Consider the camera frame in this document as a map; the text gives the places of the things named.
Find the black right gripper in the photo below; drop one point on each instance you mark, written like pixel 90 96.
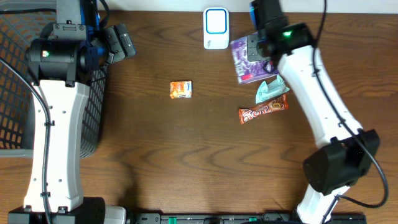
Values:
pixel 252 55

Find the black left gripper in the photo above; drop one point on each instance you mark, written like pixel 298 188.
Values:
pixel 119 43

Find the purple red snack packet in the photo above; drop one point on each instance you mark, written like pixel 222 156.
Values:
pixel 249 65

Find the teal snack packet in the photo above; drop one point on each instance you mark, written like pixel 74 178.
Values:
pixel 267 91

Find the orange chocolate bar wrapper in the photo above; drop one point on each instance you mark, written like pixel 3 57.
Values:
pixel 277 104

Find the small orange snack packet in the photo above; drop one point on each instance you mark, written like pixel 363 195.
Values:
pixel 180 89

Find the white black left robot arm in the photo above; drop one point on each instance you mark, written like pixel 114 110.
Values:
pixel 62 63

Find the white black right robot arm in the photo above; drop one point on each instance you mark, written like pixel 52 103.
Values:
pixel 345 150

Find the white barcode scanner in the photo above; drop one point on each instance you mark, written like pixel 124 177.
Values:
pixel 215 28

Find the dark grey plastic basket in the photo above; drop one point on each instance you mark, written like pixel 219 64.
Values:
pixel 17 106

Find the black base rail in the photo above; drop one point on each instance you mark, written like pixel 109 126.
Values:
pixel 156 218

